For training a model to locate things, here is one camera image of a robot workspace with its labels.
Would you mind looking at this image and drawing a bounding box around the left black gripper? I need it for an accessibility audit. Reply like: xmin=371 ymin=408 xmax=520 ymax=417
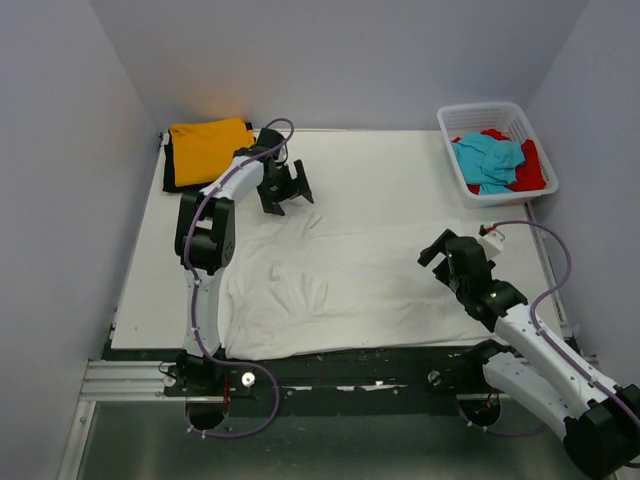
xmin=257 ymin=160 xmax=311 ymax=216

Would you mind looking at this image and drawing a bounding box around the white t shirt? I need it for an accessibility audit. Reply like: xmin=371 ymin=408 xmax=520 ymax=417
xmin=222 ymin=213 xmax=546 ymax=361

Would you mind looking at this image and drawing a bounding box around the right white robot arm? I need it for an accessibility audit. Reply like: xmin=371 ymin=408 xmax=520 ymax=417
xmin=418 ymin=223 xmax=639 ymax=479

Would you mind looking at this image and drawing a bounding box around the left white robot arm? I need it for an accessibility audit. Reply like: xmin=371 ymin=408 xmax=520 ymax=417
xmin=171 ymin=126 xmax=314 ymax=395

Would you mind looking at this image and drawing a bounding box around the folded orange t shirt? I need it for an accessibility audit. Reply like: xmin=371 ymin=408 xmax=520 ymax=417
xmin=168 ymin=116 xmax=257 ymax=188

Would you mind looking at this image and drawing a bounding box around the light blue t shirt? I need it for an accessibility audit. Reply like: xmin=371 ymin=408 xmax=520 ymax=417
xmin=451 ymin=132 xmax=525 ymax=195

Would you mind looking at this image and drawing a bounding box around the red t shirt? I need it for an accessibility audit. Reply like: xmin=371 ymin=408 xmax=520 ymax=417
xmin=478 ymin=129 xmax=547 ymax=193

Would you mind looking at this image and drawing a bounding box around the white plastic basket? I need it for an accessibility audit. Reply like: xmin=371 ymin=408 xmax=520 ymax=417
xmin=437 ymin=102 xmax=559 ymax=208

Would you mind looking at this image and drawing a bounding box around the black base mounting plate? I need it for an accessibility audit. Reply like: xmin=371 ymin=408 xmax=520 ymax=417
xmin=102 ymin=340 xmax=509 ymax=422

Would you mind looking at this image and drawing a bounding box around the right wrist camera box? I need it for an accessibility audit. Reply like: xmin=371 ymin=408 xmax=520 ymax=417
xmin=478 ymin=225 xmax=505 ymax=260

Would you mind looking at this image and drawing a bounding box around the aluminium frame rail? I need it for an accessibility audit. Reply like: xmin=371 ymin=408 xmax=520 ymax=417
xmin=81 ymin=348 xmax=488 ymax=403

